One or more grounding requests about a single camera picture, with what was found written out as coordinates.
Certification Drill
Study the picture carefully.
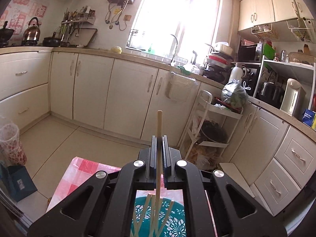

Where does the wooden chopstick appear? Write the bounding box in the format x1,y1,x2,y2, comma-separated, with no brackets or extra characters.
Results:
154,198,170,236
132,194,152,230
148,195,159,237
153,110,163,236
157,200,174,237
131,194,155,236

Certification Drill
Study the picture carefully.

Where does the teal perforated plastic basket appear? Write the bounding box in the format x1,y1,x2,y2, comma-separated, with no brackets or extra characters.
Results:
130,195,186,236

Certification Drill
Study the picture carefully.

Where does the black wok on cart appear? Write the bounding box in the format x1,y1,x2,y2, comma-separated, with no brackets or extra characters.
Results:
196,120,227,144

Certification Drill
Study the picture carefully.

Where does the white rolling shelf cart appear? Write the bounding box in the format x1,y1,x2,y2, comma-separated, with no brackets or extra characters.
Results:
179,90,244,170

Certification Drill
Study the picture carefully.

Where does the white wooden step stool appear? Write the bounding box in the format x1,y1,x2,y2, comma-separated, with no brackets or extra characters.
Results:
219,163,255,198

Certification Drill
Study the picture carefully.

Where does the pink checkered tablecloth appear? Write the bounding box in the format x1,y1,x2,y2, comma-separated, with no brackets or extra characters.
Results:
45,156,218,237

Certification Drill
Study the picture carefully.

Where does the green bag of vegetables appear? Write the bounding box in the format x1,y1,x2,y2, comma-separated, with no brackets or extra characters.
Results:
221,79,248,109

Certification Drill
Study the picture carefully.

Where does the white thermos jug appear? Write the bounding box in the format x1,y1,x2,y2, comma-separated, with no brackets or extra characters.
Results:
229,66,247,84

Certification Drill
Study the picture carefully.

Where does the black rice cooker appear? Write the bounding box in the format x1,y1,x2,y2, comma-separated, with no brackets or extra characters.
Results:
258,82,285,108

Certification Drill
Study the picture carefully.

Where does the dark blue box on floor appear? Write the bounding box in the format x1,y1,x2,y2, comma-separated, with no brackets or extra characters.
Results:
1,164,38,202

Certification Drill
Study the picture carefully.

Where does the white floral trash bin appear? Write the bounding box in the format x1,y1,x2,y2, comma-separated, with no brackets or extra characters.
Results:
1,123,27,166

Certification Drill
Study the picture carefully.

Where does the white electric water boiler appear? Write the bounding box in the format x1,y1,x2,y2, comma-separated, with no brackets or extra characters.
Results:
280,78,306,118

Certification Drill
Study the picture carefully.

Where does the black frying pan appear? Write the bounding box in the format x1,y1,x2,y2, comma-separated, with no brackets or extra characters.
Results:
42,32,61,47

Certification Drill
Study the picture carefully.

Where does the copper kettle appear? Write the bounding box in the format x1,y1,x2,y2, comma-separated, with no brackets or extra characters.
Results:
21,17,41,46

